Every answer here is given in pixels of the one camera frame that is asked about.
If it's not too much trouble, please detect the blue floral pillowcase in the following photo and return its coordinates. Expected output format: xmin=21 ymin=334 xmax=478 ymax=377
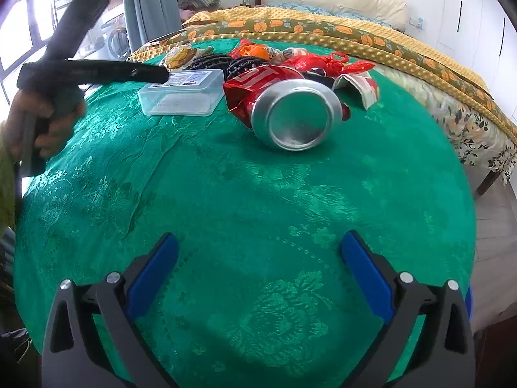
xmin=267 ymin=1 xmax=392 ymax=27

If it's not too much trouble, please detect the clear plastic box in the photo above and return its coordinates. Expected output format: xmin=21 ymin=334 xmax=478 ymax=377
xmin=137 ymin=69 xmax=226 ymax=118

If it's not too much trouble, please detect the person's left hand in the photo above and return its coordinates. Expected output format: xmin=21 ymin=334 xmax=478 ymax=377
xmin=8 ymin=89 xmax=86 ymax=158

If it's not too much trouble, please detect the green patterned tablecloth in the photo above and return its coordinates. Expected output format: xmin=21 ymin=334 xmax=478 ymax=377
xmin=13 ymin=38 xmax=476 ymax=388

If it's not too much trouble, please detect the black mesh scrubber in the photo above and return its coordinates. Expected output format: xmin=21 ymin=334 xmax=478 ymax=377
xmin=224 ymin=57 xmax=267 ymax=81
xmin=190 ymin=52 xmax=233 ymax=72

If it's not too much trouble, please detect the crushed red drink can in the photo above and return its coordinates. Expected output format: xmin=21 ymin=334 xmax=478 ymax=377
xmin=222 ymin=65 xmax=351 ymax=151

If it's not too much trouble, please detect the floral bed sheet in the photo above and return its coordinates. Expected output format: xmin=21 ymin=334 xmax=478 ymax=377
xmin=375 ymin=65 xmax=517 ymax=187

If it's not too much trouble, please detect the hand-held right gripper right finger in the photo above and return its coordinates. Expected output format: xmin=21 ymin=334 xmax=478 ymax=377
xmin=340 ymin=230 xmax=476 ymax=388

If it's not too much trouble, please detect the window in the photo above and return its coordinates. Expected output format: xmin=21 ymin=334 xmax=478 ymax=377
xmin=0 ymin=0 xmax=57 ymax=90

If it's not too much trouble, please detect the grey curtain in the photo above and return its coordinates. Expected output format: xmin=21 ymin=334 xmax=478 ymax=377
xmin=121 ymin=0 xmax=190 ymax=49

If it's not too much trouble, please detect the yellow dotted blanket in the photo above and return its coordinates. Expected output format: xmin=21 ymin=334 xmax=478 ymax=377
xmin=129 ymin=6 xmax=493 ymax=95

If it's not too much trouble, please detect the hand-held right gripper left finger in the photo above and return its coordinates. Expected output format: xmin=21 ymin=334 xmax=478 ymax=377
xmin=41 ymin=233 xmax=179 ymax=388

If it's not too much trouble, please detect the orange print blanket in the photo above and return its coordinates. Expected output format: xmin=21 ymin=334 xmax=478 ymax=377
xmin=162 ymin=16 xmax=517 ymax=130

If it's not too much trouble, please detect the yellow snack packet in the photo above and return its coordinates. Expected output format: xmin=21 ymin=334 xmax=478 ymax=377
xmin=164 ymin=46 xmax=198 ymax=69

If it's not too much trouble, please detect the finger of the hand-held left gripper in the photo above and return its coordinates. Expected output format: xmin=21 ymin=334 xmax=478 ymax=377
xmin=17 ymin=60 xmax=169 ymax=86
xmin=42 ymin=0 xmax=111 ymax=63

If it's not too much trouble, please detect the white wardrobe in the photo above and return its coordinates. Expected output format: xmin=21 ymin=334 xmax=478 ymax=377
xmin=424 ymin=0 xmax=517 ymax=122

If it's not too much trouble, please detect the white and red paper carton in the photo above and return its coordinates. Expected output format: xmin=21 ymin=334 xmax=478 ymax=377
xmin=334 ymin=72 xmax=380 ymax=111

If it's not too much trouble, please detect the person's left forearm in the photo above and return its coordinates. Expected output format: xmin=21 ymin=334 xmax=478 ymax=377
xmin=0 ymin=123 xmax=19 ymax=235

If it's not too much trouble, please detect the orange snack packet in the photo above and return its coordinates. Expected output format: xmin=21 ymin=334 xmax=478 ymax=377
xmin=228 ymin=38 xmax=301 ymax=65

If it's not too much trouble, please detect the red snack packet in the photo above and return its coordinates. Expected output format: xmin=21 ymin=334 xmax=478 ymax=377
xmin=291 ymin=52 xmax=375 ymax=78

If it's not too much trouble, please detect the washing machine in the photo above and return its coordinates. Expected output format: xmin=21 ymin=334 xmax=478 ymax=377
xmin=101 ymin=14 xmax=132 ymax=61

